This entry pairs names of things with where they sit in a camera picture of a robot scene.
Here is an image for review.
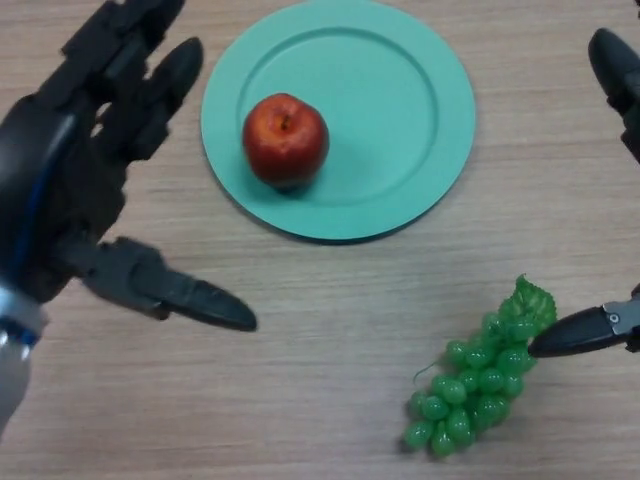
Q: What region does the red apple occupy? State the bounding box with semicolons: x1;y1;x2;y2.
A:
242;92;330;191

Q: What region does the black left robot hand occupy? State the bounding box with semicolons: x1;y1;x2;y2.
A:
0;0;259;332

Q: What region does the green plastic grape bunch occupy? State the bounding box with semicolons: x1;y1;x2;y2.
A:
402;273;559;457

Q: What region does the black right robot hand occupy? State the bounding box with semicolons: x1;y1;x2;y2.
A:
528;28;640;359

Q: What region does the green round plate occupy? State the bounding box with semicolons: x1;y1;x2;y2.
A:
200;0;476;245

